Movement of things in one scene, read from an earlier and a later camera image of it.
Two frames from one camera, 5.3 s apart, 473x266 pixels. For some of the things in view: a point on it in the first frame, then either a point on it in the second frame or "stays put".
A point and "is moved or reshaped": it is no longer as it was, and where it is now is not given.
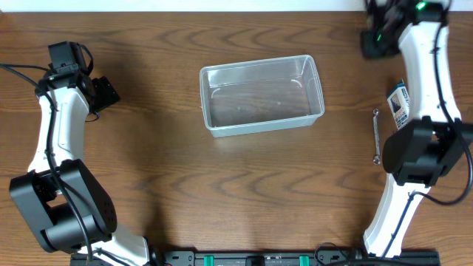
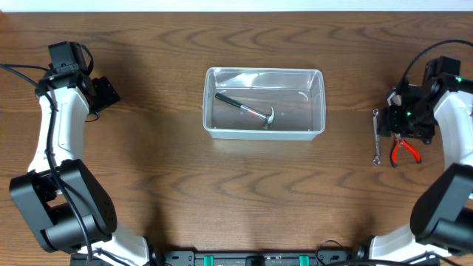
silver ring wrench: x=377 y=157 stays put
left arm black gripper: x=105 y=91 stays put
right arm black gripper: x=370 y=49 -> x=390 y=122
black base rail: x=269 y=258 stays put
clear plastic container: x=261 y=95 is moved or reshaped
